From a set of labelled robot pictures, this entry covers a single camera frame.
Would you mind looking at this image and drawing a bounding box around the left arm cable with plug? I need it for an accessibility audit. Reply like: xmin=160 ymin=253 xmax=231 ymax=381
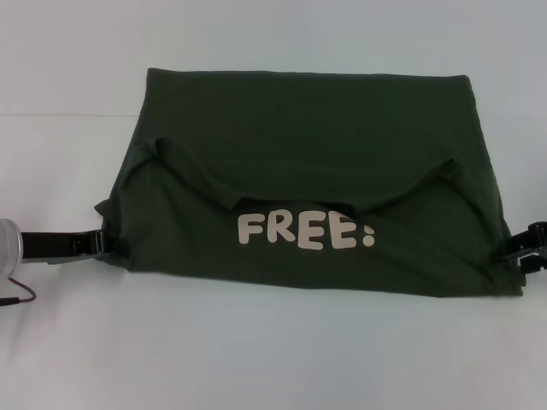
xmin=0 ymin=289 xmax=38 ymax=308

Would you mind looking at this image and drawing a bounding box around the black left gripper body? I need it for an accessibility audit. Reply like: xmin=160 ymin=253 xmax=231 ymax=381
xmin=20 ymin=229 xmax=96 ymax=265

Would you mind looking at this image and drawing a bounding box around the dark green t-shirt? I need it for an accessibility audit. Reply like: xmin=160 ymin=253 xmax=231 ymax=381
xmin=93 ymin=67 xmax=527 ymax=300

